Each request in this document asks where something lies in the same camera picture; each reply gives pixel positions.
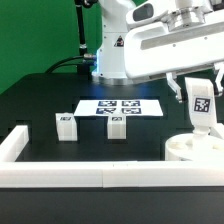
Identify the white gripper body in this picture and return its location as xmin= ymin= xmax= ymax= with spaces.
xmin=124 ymin=0 xmax=224 ymax=79

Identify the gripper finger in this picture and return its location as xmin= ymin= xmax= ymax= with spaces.
xmin=166 ymin=72 xmax=182 ymax=103
xmin=214 ymin=62 xmax=224 ymax=97

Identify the white round stool seat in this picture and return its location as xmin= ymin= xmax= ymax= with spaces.
xmin=165 ymin=123 xmax=224 ymax=162

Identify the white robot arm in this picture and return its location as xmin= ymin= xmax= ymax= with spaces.
xmin=92 ymin=0 xmax=224 ymax=101

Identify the white marker sheet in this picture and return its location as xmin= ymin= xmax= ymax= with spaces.
xmin=74 ymin=99 xmax=163 ymax=117

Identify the white U-shaped fence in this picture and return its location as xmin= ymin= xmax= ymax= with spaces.
xmin=0 ymin=125 xmax=224 ymax=188

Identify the black cable with connector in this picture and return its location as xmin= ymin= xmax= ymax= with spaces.
xmin=45 ymin=53 xmax=98 ymax=75

